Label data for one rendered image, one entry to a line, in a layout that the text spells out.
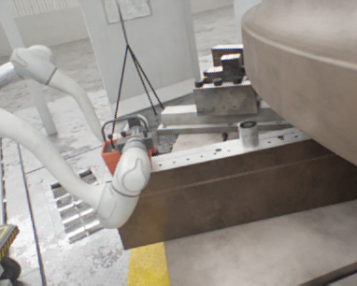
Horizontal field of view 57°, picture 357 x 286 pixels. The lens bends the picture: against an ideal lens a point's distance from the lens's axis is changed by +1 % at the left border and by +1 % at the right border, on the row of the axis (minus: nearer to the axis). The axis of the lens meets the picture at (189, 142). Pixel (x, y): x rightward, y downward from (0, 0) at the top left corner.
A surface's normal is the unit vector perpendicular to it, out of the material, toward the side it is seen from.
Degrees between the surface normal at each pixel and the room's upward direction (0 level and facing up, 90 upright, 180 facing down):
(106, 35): 90
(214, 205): 90
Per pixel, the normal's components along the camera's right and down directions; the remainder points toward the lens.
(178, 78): 0.49, 0.31
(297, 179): 0.13, 0.42
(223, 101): -0.26, 0.47
